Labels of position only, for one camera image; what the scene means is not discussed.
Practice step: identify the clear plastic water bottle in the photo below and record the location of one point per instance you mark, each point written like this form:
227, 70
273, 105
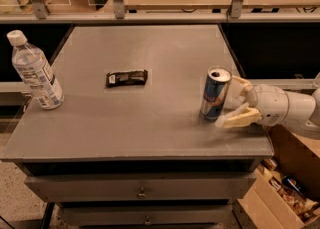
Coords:
34, 69

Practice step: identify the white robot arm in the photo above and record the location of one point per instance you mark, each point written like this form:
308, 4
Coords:
303, 115

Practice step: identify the lower grey drawer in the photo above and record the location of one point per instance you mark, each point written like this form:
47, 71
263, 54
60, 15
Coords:
146, 215

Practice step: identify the snack packets in box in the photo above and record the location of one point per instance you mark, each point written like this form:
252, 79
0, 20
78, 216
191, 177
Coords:
305, 208

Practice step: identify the upper grey drawer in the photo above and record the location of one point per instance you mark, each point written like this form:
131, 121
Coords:
140, 186

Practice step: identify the blue pepsi can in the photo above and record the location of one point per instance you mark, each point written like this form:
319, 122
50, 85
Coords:
290, 182

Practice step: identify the red bull can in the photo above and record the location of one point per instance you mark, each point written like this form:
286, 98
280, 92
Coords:
215, 91

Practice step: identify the grey drawer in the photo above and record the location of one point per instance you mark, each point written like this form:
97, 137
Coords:
146, 215
140, 186

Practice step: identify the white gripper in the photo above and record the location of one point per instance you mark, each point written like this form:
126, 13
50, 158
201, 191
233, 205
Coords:
271, 102

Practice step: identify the cardboard box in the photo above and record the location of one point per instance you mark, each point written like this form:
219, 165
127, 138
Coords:
296, 156

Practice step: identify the black snack wrapper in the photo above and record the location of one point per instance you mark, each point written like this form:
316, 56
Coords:
126, 78

